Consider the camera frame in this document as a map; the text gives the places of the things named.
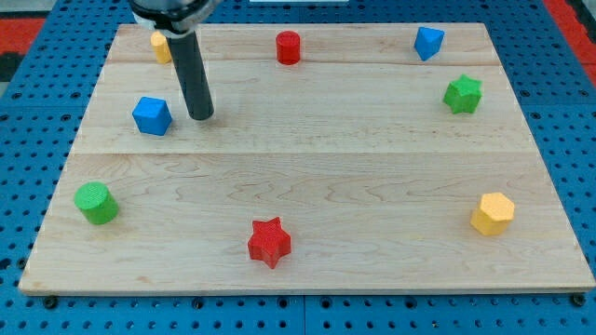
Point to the green star block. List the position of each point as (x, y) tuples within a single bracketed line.
[(463, 95)]

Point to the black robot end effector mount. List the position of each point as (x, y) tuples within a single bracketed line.
[(173, 16)]

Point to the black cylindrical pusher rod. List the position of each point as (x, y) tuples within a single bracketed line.
[(192, 77)]

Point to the green cylinder block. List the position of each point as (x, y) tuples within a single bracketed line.
[(96, 203)]

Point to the blue triangular prism block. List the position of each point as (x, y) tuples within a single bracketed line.
[(428, 42)]

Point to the yellow hexagon block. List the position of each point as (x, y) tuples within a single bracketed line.
[(493, 214)]

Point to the yellow block behind rod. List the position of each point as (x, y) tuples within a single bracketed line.
[(160, 46)]

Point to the red cylinder block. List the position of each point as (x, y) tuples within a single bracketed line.
[(288, 47)]

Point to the red star block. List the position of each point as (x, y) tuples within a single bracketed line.
[(269, 242)]

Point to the wooden board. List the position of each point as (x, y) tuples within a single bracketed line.
[(373, 176)]

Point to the blue cube block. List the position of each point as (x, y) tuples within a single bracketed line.
[(152, 116)]

